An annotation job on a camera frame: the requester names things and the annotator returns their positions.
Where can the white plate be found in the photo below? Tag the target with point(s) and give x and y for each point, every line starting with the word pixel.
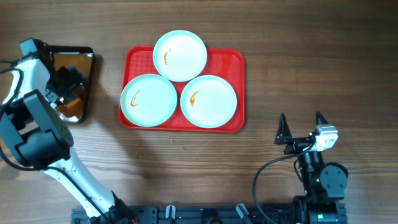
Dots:
pixel 208 101
pixel 179 55
pixel 148 100

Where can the black water basin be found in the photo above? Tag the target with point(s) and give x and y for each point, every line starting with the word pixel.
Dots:
pixel 83 58

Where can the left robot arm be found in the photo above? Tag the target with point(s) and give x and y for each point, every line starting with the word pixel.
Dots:
pixel 40 141

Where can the red plastic tray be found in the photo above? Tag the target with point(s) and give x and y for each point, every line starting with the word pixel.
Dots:
pixel 228 64

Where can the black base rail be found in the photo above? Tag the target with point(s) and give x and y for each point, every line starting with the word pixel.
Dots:
pixel 211 214

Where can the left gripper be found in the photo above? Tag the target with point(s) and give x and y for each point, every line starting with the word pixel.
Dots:
pixel 71 78

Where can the orange green sponge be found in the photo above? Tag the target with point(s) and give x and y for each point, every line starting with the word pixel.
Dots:
pixel 73 103

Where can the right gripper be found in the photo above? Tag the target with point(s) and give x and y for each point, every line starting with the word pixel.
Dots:
pixel 284 136

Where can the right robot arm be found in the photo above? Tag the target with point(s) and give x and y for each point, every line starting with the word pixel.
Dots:
pixel 323 183

